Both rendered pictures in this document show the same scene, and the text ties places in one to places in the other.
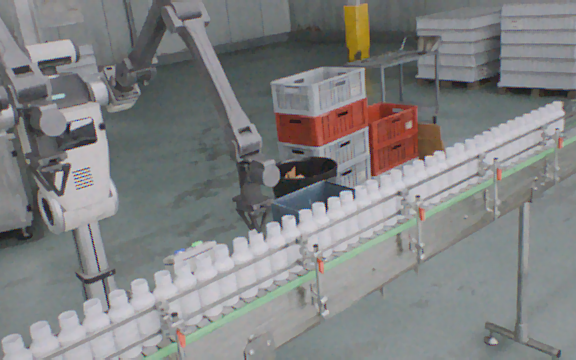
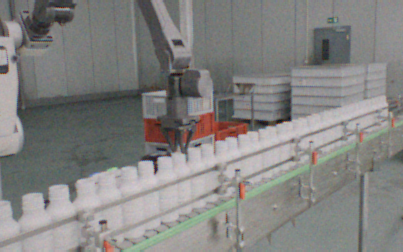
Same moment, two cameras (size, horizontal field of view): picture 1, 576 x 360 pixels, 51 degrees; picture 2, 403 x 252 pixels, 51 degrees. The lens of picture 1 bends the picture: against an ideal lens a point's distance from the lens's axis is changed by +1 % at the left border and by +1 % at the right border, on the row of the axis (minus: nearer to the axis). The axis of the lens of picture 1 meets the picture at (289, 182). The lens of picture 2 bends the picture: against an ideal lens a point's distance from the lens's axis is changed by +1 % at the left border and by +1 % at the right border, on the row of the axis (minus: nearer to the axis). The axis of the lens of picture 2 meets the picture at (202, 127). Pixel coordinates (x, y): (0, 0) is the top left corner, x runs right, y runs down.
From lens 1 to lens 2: 64 cm
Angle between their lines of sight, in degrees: 15
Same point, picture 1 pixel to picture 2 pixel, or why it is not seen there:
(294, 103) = (160, 110)
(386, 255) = (283, 197)
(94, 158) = (3, 89)
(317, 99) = not seen: hidden behind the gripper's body
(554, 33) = (327, 89)
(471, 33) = (271, 88)
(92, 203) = not seen: outside the picture
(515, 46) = (301, 97)
